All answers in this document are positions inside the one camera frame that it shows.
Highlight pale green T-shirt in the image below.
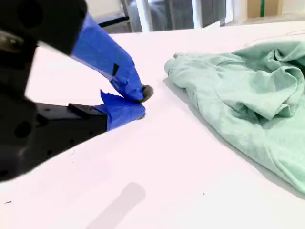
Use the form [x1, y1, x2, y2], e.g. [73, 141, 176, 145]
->
[164, 40, 305, 200]

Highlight brown cardboard box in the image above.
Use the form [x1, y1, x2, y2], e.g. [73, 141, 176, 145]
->
[247, 0, 283, 19]

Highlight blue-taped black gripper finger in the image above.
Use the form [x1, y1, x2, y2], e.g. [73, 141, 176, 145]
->
[0, 0, 155, 104]
[35, 90, 146, 165]

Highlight black floor bar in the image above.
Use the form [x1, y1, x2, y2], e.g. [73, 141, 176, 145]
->
[97, 15, 131, 28]

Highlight dark grey cabinet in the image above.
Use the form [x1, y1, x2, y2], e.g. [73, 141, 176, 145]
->
[150, 0, 194, 31]

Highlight white upright post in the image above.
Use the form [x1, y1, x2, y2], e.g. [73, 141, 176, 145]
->
[135, 0, 154, 32]

